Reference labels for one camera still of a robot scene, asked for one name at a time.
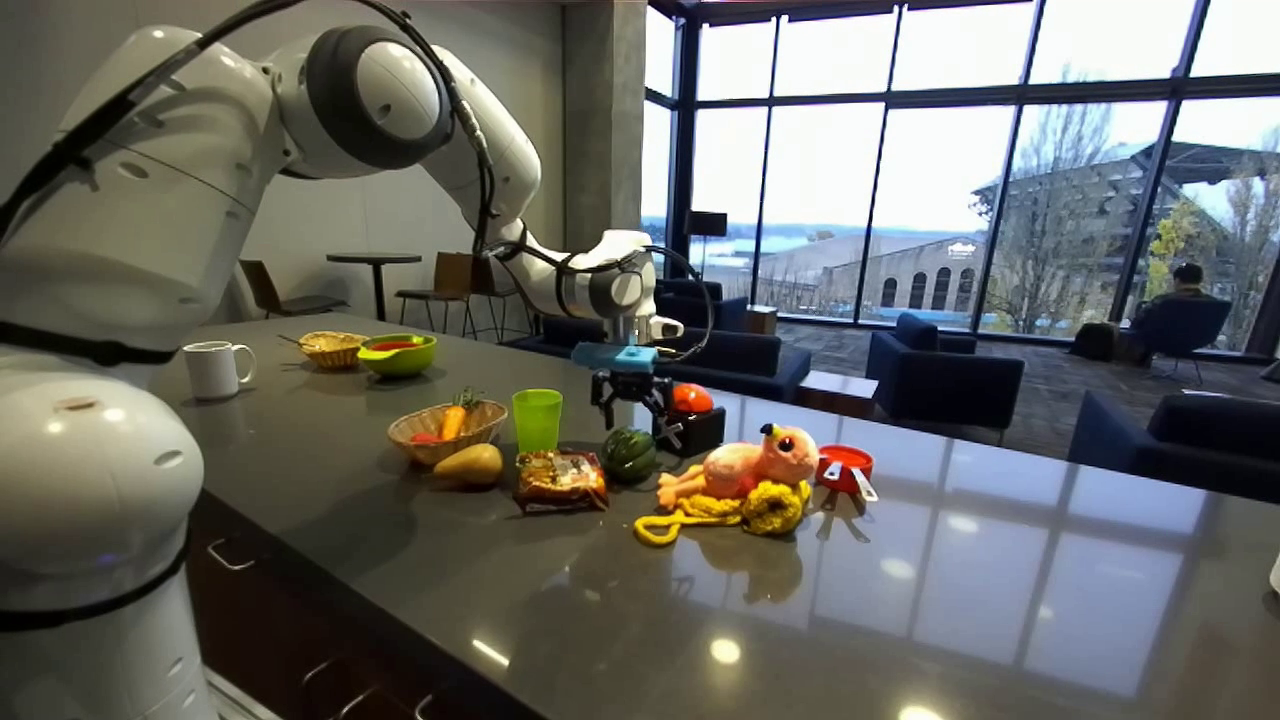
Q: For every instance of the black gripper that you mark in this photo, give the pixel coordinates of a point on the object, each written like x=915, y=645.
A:
x=627, y=386

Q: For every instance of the green bell pepper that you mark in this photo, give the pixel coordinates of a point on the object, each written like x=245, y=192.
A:
x=630, y=458

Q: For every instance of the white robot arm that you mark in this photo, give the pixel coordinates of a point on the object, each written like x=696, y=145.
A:
x=124, y=232

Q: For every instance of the woven wicker basket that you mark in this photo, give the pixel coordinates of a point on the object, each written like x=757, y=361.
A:
x=419, y=434

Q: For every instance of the green plastic cup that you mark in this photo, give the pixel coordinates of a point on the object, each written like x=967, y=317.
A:
x=537, y=417

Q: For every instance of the black box orange button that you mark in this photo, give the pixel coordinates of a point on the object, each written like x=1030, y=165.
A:
x=689, y=422

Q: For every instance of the instant noodle packet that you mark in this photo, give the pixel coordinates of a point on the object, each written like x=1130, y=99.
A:
x=566, y=480

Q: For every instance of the dark blue sofa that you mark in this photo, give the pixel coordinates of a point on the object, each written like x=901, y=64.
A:
x=721, y=345

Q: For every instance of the yellow pear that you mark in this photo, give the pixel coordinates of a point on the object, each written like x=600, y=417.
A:
x=475, y=467

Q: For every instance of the orange carrot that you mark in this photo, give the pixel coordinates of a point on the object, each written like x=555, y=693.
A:
x=455, y=417

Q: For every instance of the wooden chair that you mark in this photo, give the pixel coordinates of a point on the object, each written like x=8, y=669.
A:
x=456, y=277

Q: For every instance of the yellow knitted doll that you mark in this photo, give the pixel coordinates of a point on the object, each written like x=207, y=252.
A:
x=738, y=487

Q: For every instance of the green bowl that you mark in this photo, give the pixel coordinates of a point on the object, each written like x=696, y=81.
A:
x=399, y=359

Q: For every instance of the red white toy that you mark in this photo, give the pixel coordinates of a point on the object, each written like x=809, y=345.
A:
x=844, y=473

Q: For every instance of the round cafe table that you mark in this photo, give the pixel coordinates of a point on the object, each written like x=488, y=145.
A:
x=375, y=265

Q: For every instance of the yellow bowl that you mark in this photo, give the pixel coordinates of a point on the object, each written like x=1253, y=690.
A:
x=331, y=348

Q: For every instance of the blue armchair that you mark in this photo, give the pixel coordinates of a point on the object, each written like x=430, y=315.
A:
x=936, y=383

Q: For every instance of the white mug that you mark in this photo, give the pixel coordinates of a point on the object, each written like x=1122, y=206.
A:
x=218, y=370

